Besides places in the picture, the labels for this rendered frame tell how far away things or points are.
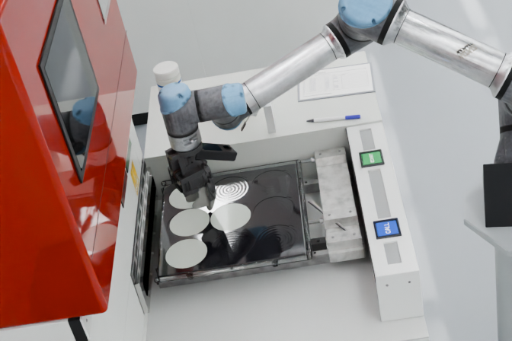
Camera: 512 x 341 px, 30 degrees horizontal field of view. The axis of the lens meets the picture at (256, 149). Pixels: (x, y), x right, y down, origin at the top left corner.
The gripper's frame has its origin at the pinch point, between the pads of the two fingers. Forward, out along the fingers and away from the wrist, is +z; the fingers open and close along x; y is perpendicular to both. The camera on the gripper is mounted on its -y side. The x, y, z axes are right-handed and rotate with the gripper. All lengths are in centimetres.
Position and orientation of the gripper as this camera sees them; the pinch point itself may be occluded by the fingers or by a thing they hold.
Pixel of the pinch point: (211, 204)
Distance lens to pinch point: 237.0
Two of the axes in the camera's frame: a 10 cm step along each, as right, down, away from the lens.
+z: 1.7, 7.9, 5.9
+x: 5.1, 4.4, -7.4
